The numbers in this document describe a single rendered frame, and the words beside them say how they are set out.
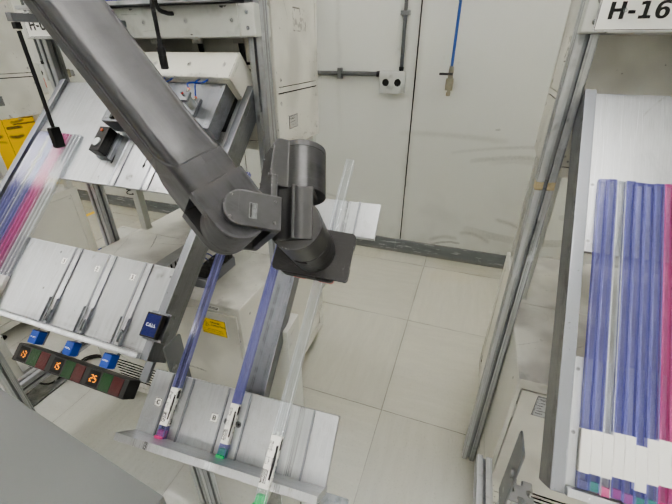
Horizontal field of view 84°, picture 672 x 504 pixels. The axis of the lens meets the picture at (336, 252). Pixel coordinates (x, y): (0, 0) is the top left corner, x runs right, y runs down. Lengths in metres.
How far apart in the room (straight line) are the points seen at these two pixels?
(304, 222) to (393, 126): 2.09
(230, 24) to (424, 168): 1.68
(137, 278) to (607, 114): 1.04
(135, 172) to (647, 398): 1.16
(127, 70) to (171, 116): 0.05
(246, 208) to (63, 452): 0.73
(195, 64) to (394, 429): 1.39
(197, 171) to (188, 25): 0.79
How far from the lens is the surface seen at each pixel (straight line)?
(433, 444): 1.59
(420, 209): 2.56
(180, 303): 0.92
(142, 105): 0.40
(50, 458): 0.98
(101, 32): 0.44
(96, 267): 1.07
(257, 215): 0.36
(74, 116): 1.42
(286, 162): 0.42
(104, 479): 0.90
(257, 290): 1.20
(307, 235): 0.38
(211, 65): 1.09
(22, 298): 1.21
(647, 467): 0.75
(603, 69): 1.07
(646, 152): 0.89
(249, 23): 1.04
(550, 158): 0.95
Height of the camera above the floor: 1.29
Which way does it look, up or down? 29 degrees down
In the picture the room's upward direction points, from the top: straight up
